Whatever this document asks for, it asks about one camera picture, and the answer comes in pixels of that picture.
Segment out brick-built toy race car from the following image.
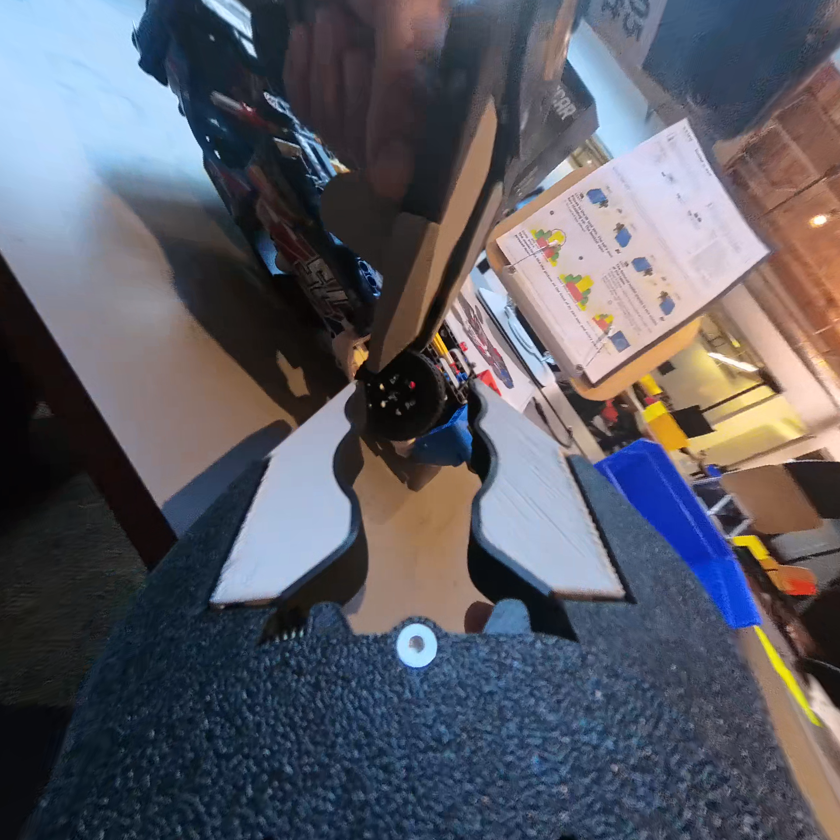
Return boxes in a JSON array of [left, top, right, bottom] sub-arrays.
[[134, 0, 475, 468]]

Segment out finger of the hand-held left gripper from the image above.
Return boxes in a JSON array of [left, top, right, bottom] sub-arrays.
[[366, 212, 447, 375], [423, 97, 505, 345]]

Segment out black monitor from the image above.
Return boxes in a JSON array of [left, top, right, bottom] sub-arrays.
[[784, 459, 840, 521]]

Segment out blue plastic bin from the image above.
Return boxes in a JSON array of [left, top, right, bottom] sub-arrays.
[[594, 438, 763, 629]]

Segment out person's left hand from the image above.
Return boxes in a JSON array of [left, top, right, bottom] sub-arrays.
[[282, 0, 460, 204]]

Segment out black toy tyre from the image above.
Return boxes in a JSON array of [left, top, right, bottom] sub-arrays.
[[360, 350, 448, 442]]

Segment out block instruction sheet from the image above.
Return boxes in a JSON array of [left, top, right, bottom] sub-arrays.
[[495, 118, 770, 386]]

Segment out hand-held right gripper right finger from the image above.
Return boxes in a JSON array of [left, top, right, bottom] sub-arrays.
[[469, 381, 627, 601]]

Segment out grey desk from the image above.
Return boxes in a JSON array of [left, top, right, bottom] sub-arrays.
[[0, 0, 605, 636]]

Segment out car instruction booklet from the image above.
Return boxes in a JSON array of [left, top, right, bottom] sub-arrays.
[[453, 289, 540, 411]]

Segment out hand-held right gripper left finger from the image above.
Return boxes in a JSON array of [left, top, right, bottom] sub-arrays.
[[210, 382, 365, 606]]

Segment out cardboard sheet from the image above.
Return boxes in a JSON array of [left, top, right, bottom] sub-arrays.
[[721, 462, 824, 536]]

